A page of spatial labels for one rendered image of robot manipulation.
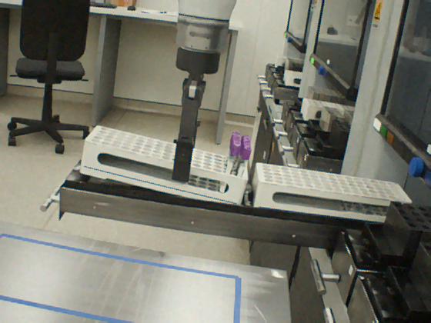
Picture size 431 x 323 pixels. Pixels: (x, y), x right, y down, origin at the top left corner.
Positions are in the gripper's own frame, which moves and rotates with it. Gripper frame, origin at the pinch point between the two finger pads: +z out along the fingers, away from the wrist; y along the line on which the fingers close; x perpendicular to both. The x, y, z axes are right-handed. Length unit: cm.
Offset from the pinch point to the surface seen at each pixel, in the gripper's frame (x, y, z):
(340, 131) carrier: 37, -35, -1
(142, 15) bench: -52, -280, -2
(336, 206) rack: 30.7, -2.3, 6.2
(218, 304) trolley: 7.7, 37.4, 5.0
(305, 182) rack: 22.7, 1.0, 0.9
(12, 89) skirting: -175, -349, 82
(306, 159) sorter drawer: 29.2, -33.8, 7.6
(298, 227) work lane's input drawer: 22.0, 6.7, 7.5
